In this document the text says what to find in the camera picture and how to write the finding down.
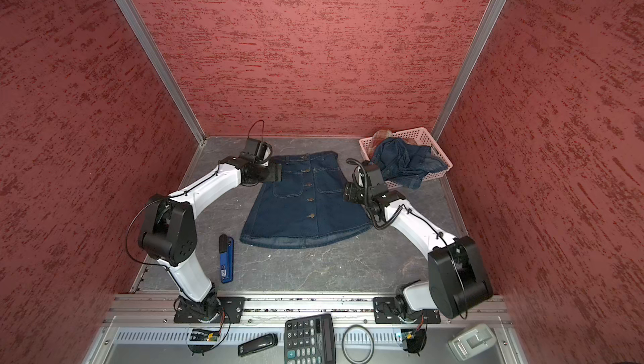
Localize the black cable loop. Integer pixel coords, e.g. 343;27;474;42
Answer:
341;324;376;364

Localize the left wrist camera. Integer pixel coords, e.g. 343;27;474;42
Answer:
241;138;273;164

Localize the left circuit board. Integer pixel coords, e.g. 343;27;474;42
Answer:
189;328;221;343

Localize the denim skirt in basket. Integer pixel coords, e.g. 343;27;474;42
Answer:
371;138;448;190

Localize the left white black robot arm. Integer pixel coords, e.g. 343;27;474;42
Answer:
138;156;282;323

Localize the dark denim button skirt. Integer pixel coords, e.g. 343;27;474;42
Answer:
240;151;372;249

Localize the red cloth in basket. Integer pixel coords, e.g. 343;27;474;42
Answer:
371;129;392;148

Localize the aluminium front rail frame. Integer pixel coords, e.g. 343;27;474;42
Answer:
85;292;527;363

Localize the black calculator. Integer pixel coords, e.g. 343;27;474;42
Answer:
284;313;337;364

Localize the left aluminium corner post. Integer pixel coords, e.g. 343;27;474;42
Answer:
114;0;207;145

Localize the grey white box device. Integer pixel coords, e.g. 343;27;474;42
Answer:
447;324;497;362

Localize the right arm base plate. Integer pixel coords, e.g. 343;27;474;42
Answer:
372;295;441;325

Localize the right circuit board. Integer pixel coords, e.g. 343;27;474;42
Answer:
401;329;427;355

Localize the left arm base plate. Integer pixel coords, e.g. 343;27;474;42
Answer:
174;296;246;325

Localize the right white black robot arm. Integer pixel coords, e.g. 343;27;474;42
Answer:
344;159;494;321

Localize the aluminium corner post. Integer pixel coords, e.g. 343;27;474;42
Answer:
431;0;507;140
114;0;207;145

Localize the circuit board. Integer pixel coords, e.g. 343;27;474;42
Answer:
401;329;427;355
189;328;221;343

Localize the pink perforated plastic basket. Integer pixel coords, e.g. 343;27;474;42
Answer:
359;127;453;190

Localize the right aluminium corner post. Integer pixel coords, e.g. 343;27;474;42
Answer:
431;0;507;140

